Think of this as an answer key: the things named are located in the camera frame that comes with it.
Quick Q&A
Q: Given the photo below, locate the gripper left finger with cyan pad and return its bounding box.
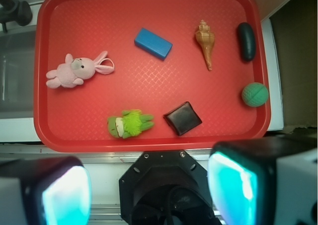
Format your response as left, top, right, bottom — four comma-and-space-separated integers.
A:
0, 156, 92, 225

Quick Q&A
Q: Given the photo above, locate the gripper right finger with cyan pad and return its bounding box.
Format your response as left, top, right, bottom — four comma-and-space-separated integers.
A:
207, 135, 318, 225

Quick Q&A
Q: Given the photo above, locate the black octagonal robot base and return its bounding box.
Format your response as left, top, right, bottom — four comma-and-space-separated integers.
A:
119, 150, 221, 225

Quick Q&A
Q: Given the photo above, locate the pink plush bunny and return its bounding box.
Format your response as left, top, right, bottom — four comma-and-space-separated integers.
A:
46, 51, 115, 89

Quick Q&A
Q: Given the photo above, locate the green textured ball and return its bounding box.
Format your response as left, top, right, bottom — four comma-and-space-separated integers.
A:
241, 82, 269, 107

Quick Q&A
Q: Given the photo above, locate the black square pad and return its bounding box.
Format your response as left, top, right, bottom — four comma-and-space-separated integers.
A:
163, 101, 202, 136

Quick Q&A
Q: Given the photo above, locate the green plush frog toy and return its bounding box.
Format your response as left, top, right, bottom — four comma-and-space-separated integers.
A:
107, 109, 155, 139

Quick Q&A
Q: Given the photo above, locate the red plastic tray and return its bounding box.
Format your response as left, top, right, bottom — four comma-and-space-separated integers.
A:
34, 0, 270, 152

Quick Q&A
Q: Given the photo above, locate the dark oblong capsule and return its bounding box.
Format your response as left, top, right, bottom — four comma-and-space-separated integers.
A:
237, 22, 256, 62

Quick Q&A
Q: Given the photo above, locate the brown spiral seashell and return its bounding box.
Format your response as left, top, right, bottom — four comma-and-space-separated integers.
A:
195, 20, 215, 71

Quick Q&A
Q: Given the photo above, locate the blue rectangular block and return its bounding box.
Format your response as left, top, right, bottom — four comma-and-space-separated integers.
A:
134, 28, 173, 60

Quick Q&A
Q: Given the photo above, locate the black clamp knob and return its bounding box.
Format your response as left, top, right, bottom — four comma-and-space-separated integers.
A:
0, 0, 33, 33

